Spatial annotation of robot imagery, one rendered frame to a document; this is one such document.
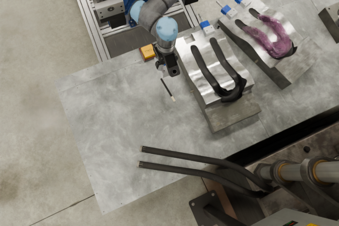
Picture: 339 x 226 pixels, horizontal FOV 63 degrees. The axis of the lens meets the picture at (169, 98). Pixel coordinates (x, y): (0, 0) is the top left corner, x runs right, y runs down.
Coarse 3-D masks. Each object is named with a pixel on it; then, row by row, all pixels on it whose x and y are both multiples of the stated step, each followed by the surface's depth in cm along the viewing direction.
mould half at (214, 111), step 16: (176, 48) 139; (208, 48) 140; (224, 48) 141; (192, 64) 138; (208, 64) 138; (240, 64) 137; (192, 80) 135; (224, 80) 132; (208, 96) 128; (208, 112) 134; (224, 112) 135; (240, 112) 135; (256, 112) 135
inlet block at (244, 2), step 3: (237, 0) 151; (240, 0) 151; (243, 0) 149; (246, 0) 149; (249, 0) 149; (237, 3) 153; (240, 3) 150; (243, 3) 149; (246, 3) 149; (249, 3) 149; (243, 6) 150; (246, 6) 150
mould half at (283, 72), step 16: (256, 0) 153; (224, 16) 149; (240, 16) 150; (224, 32) 152; (240, 32) 146; (272, 32) 144; (288, 32) 146; (256, 48) 141; (304, 48) 140; (320, 48) 141; (256, 64) 148; (272, 64) 141; (288, 64) 138; (304, 64) 138; (272, 80) 146; (288, 80) 135
